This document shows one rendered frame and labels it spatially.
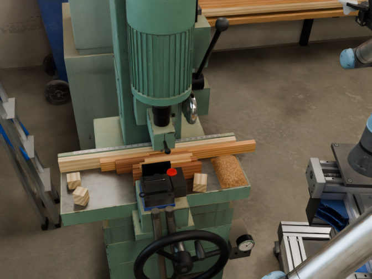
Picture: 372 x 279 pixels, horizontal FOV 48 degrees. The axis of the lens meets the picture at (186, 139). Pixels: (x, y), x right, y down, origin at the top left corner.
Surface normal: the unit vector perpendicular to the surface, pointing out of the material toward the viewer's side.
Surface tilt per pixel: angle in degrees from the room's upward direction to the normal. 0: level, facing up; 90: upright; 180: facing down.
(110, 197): 0
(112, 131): 0
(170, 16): 90
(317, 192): 90
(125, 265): 90
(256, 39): 90
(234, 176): 31
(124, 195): 0
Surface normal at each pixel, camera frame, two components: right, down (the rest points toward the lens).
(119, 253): 0.22, 0.64
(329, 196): -0.03, 0.65
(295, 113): 0.04, -0.76
